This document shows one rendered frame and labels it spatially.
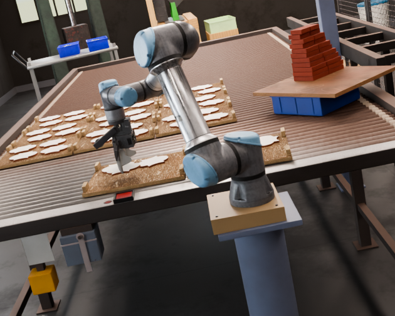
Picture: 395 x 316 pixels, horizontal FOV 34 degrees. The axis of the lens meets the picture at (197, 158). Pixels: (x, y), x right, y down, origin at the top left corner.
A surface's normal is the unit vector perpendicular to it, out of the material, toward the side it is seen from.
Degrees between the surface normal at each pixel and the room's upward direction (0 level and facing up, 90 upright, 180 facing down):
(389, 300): 0
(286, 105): 90
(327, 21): 90
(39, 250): 90
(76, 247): 90
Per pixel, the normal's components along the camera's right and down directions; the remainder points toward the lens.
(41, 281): 0.03, 0.29
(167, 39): 0.43, -0.27
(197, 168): -0.76, 0.43
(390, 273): -0.20, -0.94
